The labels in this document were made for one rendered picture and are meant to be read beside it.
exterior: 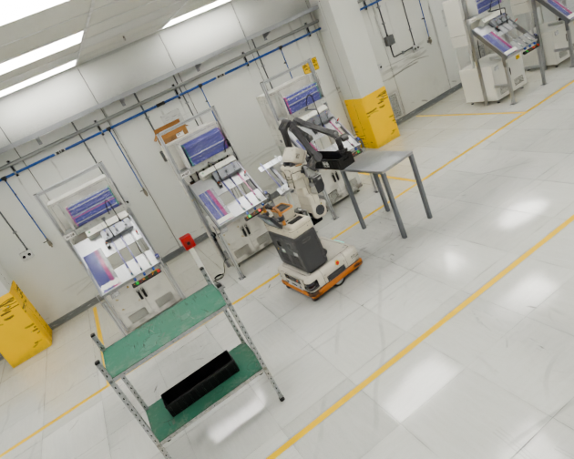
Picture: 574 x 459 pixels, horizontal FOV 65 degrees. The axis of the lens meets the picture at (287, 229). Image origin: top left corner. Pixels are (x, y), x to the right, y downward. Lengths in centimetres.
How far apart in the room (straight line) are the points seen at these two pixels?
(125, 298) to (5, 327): 183
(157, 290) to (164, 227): 175
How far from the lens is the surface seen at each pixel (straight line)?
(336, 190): 627
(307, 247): 427
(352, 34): 780
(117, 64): 699
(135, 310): 567
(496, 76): 819
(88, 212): 546
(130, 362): 318
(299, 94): 609
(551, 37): 924
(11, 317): 682
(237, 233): 572
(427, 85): 941
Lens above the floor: 239
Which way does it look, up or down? 22 degrees down
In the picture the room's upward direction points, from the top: 25 degrees counter-clockwise
